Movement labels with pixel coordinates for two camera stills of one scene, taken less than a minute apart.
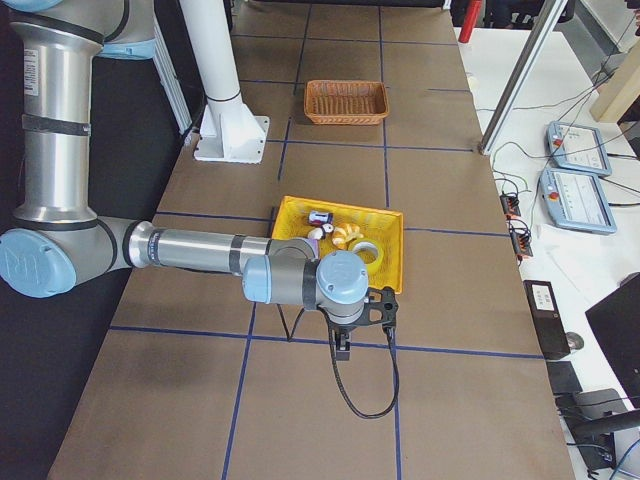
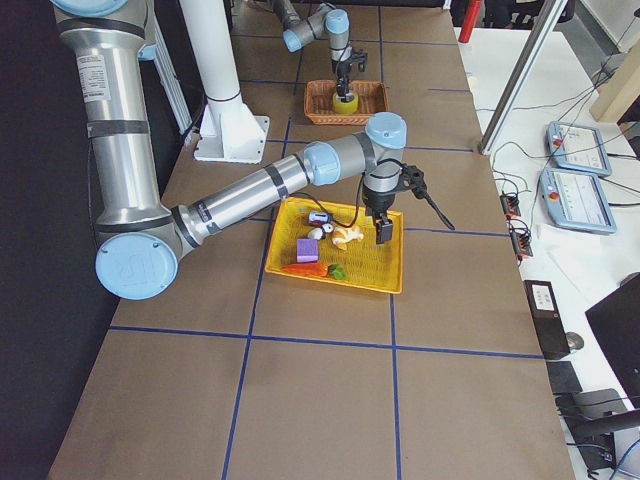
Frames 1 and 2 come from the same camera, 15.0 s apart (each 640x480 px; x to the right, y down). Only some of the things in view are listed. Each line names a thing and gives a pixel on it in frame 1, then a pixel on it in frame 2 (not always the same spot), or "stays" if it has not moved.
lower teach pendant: [577, 200] stays
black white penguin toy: [321, 231] stays
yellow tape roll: [367, 244] to [345, 108]
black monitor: [616, 326] stays
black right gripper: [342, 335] to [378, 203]
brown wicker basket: [342, 102] stays
